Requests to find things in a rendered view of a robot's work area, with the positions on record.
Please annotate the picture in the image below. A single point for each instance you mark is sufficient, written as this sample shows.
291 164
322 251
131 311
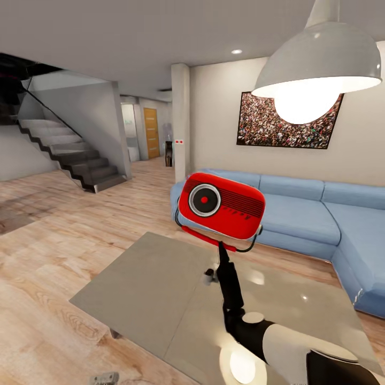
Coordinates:
260 125

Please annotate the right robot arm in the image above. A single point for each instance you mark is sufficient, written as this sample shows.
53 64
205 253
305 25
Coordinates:
299 358

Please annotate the room light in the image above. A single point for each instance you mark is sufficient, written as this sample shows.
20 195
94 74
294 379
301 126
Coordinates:
326 48

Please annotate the radio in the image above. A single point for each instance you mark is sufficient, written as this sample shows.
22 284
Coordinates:
222 205

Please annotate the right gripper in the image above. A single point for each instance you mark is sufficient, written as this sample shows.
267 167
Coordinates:
227 273

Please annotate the door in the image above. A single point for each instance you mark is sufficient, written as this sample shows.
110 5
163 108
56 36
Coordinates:
151 132

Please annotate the stairs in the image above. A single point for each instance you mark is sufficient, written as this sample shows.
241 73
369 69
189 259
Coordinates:
53 137

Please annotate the standing mirror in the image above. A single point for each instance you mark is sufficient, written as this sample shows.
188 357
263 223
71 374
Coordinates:
168 144

